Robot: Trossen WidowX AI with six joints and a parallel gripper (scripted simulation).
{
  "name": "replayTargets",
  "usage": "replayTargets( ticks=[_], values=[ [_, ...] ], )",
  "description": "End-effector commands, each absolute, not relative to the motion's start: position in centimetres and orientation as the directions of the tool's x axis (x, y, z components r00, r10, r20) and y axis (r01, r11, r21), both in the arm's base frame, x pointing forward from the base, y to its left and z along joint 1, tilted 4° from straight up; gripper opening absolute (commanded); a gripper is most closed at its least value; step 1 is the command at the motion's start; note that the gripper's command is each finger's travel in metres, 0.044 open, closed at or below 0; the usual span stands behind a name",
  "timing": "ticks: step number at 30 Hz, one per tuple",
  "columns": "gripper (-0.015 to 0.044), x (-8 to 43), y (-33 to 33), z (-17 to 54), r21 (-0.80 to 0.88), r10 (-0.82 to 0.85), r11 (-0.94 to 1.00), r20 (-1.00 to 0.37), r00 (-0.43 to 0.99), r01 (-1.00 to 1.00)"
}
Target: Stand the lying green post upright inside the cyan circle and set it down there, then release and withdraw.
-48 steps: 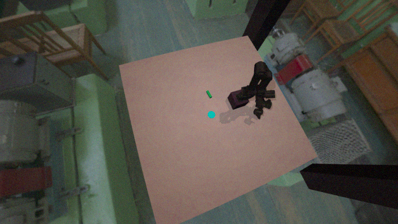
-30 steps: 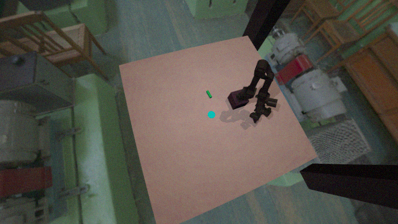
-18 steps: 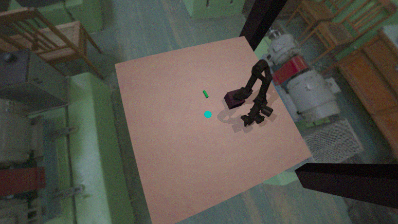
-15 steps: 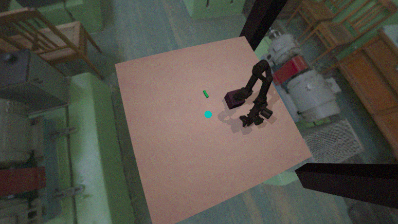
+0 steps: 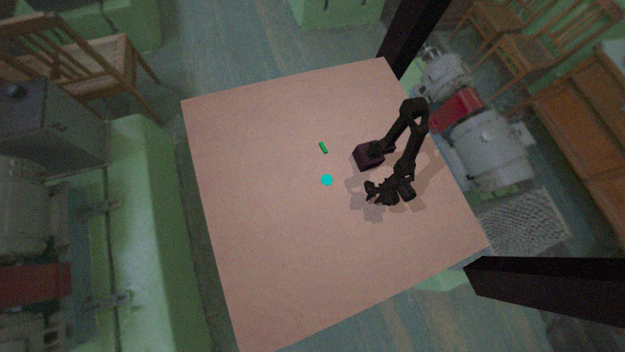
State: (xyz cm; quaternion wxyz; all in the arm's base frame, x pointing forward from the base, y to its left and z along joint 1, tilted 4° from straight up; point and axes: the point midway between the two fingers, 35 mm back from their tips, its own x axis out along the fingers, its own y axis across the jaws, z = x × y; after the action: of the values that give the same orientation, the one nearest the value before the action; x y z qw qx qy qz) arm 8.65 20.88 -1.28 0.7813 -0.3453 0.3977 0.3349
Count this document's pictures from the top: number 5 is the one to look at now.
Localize cyan circle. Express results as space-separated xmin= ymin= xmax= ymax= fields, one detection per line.
xmin=321 ymin=174 xmax=333 ymax=186

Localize green rectangular post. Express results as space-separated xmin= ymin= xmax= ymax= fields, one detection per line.
xmin=319 ymin=141 xmax=328 ymax=154

